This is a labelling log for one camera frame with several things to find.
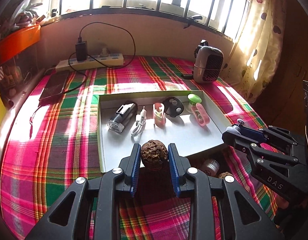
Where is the black oval remote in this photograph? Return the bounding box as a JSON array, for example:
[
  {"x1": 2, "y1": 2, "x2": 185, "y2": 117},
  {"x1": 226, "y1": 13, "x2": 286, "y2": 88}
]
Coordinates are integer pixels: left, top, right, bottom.
[{"x1": 162, "y1": 96, "x2": 184, "y2": 118}]

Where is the plaid bedspread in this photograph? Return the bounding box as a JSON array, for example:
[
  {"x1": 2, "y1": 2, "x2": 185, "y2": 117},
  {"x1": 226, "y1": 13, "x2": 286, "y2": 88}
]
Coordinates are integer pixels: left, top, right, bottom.
[{"x1": 0, "y1": 56, "x2": 277, "y2": 239}]

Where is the black smartphone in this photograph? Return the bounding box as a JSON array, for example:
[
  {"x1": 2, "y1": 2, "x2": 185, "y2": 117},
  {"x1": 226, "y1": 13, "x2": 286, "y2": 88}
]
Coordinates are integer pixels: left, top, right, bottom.
[{"x1": 39, "y1": 70, "x2": 69, "y2": 107}]

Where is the black charging cable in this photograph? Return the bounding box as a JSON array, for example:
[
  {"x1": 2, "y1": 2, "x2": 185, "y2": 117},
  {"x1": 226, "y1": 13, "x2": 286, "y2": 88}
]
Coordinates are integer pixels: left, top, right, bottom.
[{"x1": 68, "y1": 21, "x2": 137, "y2": 95}]

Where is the green white cardboard box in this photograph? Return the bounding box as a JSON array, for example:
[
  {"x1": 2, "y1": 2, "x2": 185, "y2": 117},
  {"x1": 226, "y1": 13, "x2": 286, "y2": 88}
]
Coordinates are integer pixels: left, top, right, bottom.
[{"x1": 98, "y1": 90, "x2": 231, "y2": 172}]

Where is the white power strip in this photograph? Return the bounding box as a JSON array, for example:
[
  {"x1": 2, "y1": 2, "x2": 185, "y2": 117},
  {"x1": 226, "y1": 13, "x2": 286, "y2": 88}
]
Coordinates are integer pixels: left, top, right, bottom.
[{"x1": 55, "y1": 54, "x2": 124, "y2": 72}]

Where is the brown walnut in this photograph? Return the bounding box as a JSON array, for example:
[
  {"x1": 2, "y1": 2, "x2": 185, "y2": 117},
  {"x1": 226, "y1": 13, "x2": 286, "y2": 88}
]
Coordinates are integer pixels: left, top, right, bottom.
[
  {"x1": 141, "y1": 140, "x2": 168, "y2": 171},
  {"x1": 218, "y1": 172, "x2": 233, "y2": 179}
]

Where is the black charger adapter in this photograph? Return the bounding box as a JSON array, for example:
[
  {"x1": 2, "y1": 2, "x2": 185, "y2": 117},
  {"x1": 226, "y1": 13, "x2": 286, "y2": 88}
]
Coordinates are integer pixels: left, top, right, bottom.
[{"x1": 75, "y1": 37, "x2": 87, "y2": 62}]

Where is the black bike light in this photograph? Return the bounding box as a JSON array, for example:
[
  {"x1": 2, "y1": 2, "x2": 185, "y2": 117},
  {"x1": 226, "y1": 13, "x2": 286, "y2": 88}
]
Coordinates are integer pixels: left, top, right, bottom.
[{"x1": 108, "y1": 101, "x2": 138, "y2": 133}]

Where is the orange box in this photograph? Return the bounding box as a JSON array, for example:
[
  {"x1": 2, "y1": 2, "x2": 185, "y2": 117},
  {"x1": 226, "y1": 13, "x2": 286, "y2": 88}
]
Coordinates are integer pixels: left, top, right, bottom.
[{"x1": 0, "y1": 24, "x2": 41, "y2": 66}]

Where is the white usb cable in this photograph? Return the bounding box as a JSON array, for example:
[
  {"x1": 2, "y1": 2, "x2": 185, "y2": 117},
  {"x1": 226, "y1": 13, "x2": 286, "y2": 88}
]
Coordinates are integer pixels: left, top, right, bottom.
[{"x1": 130, "y1": 106, "x2": 147, "y2": 138}]

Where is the white grey knob stand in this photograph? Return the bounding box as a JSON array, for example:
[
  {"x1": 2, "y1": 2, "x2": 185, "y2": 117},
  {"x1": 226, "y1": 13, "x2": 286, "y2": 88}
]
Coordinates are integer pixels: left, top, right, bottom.
[{"x1": 226, "y1": 119, "x2": 244, "y2": 135}]

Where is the yellow spotted curtain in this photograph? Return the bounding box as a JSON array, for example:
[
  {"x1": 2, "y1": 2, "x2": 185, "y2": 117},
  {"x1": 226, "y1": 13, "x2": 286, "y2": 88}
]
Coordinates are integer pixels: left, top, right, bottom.
[{"x1": 220, "y1": 0, "x2": 286, "y2": 103}]

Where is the small clear silver jar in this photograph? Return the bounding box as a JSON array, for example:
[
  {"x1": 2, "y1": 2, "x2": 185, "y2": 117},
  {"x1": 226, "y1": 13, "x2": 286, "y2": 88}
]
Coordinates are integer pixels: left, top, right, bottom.
[{"x1": 200, "y1": 159, "x2": 219, "y2": 177}]

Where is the green top white stand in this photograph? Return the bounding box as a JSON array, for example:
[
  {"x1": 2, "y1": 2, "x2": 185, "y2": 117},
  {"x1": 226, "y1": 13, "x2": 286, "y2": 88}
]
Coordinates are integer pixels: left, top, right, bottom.
[{"x1": 184, "y1": 93, "x2": 202, "y2": 113}]

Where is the small white black heater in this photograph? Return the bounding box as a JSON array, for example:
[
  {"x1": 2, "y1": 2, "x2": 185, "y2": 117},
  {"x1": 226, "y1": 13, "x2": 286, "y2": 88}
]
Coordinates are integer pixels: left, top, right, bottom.
[{"x1": 181, "y1": 40, "x2": 224, "y2": 83}]

